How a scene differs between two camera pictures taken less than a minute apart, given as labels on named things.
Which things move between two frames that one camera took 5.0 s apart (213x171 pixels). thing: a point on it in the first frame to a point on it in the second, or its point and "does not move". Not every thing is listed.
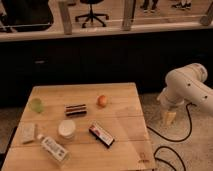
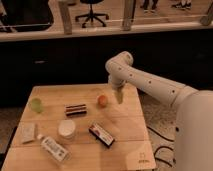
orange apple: x=102 y=101 does not move
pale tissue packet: x=28 y=132 does not move
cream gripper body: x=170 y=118 to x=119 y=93
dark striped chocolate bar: x=75 y=110 does not move
